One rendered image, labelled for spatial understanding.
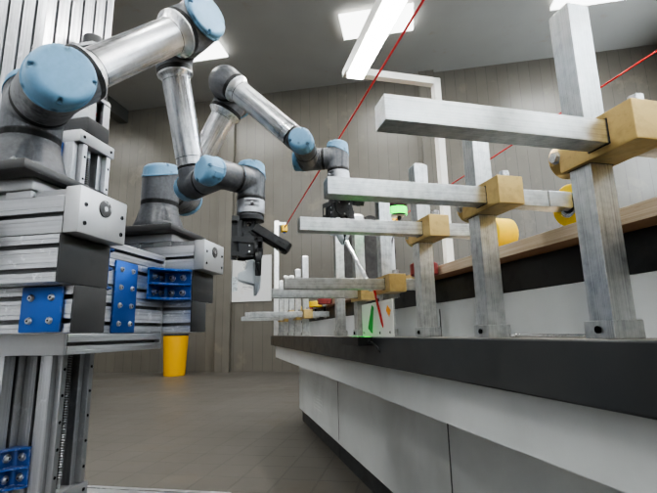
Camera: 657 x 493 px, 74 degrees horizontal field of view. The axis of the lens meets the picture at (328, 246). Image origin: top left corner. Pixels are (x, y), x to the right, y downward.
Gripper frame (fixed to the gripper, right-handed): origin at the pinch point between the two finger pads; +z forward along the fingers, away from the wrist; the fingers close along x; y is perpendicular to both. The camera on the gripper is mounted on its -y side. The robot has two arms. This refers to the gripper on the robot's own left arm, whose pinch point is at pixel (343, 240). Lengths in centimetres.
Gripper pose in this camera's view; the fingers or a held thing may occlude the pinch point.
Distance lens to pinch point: 143.5
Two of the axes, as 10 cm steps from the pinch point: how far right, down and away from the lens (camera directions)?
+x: -8.3, -0.9, -5.5
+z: 0.2, 9.8, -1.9
